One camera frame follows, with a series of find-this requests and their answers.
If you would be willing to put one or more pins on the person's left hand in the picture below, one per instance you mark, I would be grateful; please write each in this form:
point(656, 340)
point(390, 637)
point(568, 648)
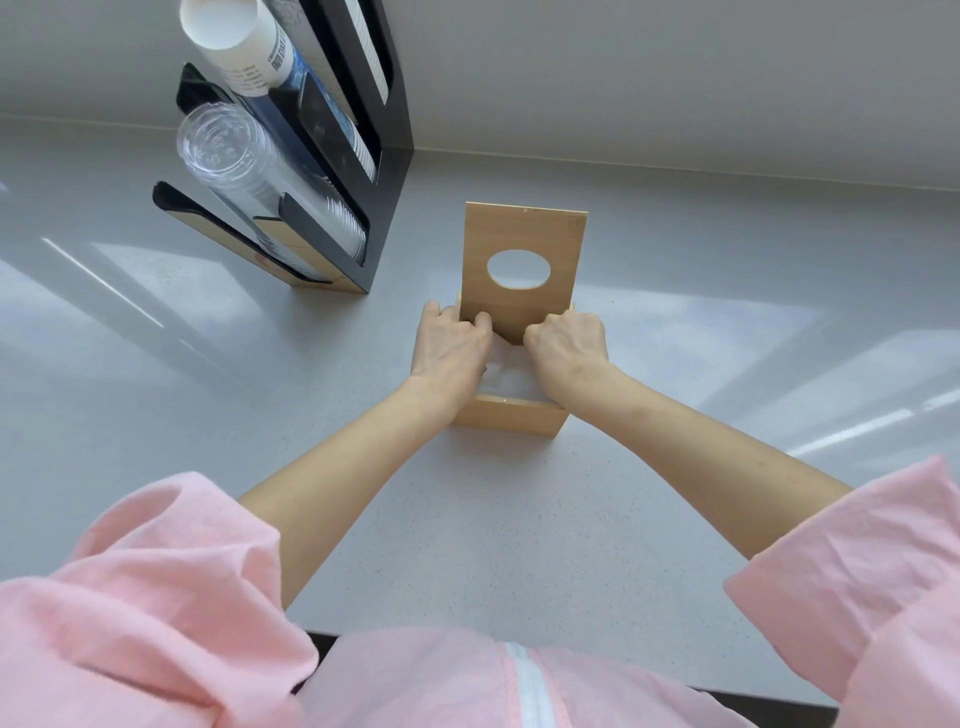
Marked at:
point(448, 356)

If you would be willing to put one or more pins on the white jacket zipper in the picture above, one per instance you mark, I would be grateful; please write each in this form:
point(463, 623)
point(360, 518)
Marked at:
point(531, 686)

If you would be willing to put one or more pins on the person's left forearm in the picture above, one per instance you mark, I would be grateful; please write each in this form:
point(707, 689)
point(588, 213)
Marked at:
point(345, 480)

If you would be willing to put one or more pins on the person's left thumb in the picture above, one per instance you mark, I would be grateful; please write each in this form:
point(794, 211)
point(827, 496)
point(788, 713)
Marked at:
point(484, 322)

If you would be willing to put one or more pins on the white tissue pack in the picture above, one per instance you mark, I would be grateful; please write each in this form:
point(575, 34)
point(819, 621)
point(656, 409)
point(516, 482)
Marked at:
point(514, 379)

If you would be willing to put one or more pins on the person's right hand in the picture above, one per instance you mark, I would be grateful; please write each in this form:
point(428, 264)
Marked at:
point(571, 352)

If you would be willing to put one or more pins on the stack of white cup lids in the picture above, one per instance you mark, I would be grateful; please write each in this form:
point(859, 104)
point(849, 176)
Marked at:
point(373, 45)

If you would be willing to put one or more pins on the wooden tissue box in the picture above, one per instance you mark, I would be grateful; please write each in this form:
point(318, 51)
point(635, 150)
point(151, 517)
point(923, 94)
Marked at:
point(506, 416)

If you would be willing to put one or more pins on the pink jacket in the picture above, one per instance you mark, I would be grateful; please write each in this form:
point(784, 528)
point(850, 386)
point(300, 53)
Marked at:
point(150, 600)

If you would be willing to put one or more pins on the person's right forearm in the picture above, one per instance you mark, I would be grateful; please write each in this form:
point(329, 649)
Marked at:
point(697, 457)

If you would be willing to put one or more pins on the wooden lid with oval hole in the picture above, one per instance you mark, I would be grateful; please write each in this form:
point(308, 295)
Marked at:
point(525, 232)

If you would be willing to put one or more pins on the black cup dispenser rack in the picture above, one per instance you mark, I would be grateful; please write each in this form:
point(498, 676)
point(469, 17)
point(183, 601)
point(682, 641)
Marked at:
point(394, 112)

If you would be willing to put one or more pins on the stack of white paper cups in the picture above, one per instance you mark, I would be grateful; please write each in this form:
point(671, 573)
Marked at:
point(240, 45)

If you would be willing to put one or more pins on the person's right thumb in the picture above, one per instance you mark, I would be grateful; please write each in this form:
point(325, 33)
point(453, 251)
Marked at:
point(534, 337)

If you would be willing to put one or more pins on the stack of clear plastic cups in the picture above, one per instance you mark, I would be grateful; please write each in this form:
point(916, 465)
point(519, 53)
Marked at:
point(240, 161)

